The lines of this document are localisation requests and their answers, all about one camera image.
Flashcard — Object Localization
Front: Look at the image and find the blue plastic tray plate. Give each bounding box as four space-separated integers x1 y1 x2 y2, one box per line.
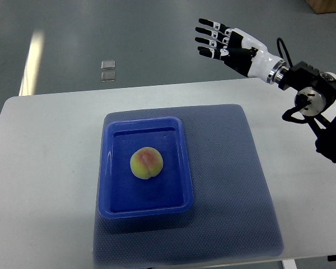
97 117 194 220

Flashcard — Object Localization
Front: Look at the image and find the brown wooden box corner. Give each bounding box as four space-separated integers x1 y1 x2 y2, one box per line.
308 0 336 14

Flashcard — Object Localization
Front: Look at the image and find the upper metal floor plate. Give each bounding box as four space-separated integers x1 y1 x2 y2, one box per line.
101 59 115 70

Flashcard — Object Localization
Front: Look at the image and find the green red peach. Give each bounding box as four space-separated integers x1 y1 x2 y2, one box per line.
130 147 164 180

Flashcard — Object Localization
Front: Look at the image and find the lower metal floor plate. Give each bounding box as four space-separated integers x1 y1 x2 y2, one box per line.
101 71 116 82

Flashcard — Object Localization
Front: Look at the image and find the metal floor plate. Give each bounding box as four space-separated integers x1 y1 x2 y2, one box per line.
101 71 116 82
101 59 115 70

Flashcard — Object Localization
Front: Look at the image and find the blue grey mesh mat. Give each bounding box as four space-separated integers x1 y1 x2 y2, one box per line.
93 104 284 268

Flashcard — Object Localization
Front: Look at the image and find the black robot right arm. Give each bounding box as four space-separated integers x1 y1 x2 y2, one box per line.
273 62 336 163

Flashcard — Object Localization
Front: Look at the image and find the white table leg frame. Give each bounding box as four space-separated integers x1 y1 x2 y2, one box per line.
281 259 297 269

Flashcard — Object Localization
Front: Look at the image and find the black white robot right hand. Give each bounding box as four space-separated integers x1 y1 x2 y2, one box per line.
195 18 287 84

